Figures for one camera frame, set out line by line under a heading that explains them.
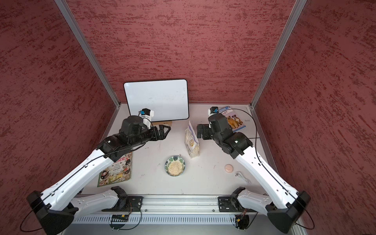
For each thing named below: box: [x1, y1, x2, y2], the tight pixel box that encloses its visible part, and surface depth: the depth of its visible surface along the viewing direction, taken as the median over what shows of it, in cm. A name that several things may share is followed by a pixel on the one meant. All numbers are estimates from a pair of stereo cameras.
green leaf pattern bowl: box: [164, 155, 186, 177], surface depth 86 cm
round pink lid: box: [224, 163, 234, 173], surface depth 89 cm
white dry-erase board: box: [123, 78, 189, 122], surface depth 99 cm
